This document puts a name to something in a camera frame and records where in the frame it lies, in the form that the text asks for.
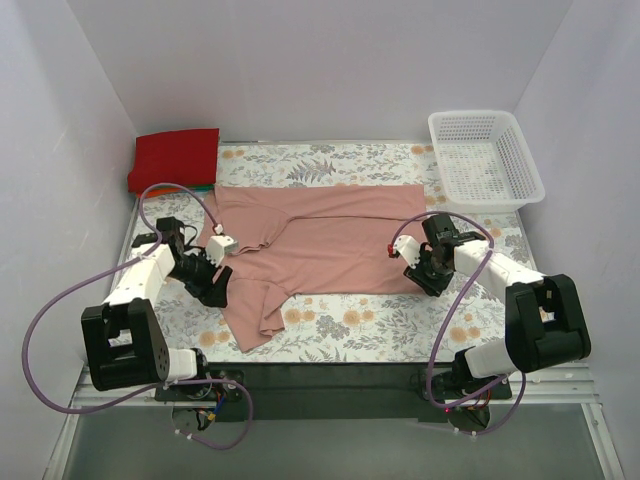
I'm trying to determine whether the pink t shirt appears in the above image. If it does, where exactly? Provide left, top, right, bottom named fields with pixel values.
left=203, top=185, right=426, bottom=352

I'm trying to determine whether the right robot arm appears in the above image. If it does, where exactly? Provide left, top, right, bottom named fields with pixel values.
left=387, top=211, right=592, bottom=409

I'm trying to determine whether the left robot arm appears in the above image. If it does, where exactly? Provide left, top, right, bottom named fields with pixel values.
left=81, top=217, right=237, bottom=391

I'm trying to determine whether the green folded t shirt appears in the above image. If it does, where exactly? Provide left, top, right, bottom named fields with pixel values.
left=183, top=184, right=215, bottom=192

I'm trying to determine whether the orange folded t shirt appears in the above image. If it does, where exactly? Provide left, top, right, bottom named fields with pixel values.
left=145, top=187, right=181, bottom=198

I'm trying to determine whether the red folded t shirt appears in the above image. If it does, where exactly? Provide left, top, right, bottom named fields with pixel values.
left=127, top=128, right=220, bottom=194

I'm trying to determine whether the white plastic basket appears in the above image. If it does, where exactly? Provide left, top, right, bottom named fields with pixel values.
left=428, top=110, right=545, bottom=214

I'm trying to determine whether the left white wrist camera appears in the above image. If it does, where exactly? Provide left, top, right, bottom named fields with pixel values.
left=205, top=235, right=238, bottom=267

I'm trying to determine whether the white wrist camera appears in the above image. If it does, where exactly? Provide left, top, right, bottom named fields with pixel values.
left=205, top=235, right=238, bottom=267
left=387, top=235, right=421, bottom=268

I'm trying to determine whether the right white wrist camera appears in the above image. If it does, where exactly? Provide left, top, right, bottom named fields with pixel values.
left=387, top=235, right=421, bottom=268

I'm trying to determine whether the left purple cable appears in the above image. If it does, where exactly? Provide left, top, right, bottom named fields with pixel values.
left=20, top=182, right=255, bottom=450

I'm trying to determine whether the purple cable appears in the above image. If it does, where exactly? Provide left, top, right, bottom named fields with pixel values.
left=387, top=211, right=528, bottom=437
left=20, top=182, right=255, bottom=450

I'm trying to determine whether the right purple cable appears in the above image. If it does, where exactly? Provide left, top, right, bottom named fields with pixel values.
left=387, top=211, right=528, bottom=437

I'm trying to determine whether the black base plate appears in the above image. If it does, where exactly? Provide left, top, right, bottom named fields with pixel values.
left=154, top=362, right=499, bottom=423

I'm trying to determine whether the aluminium frame rail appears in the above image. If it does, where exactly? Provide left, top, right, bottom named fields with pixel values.
left=70, top=362, right=601, bottom=407

